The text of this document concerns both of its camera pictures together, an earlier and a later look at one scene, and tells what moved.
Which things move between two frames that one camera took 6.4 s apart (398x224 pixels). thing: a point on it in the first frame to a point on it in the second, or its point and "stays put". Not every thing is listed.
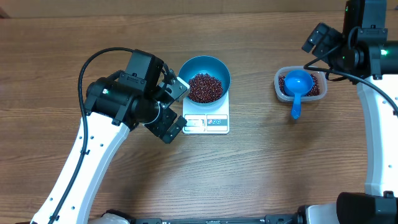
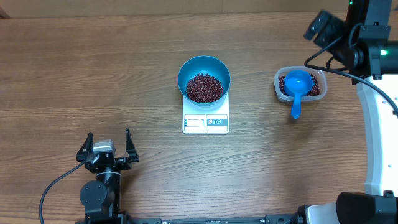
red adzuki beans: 204,88 stays put
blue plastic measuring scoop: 298,83 stays put
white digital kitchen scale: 212,119 stays put
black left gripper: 161,129 to 125,164
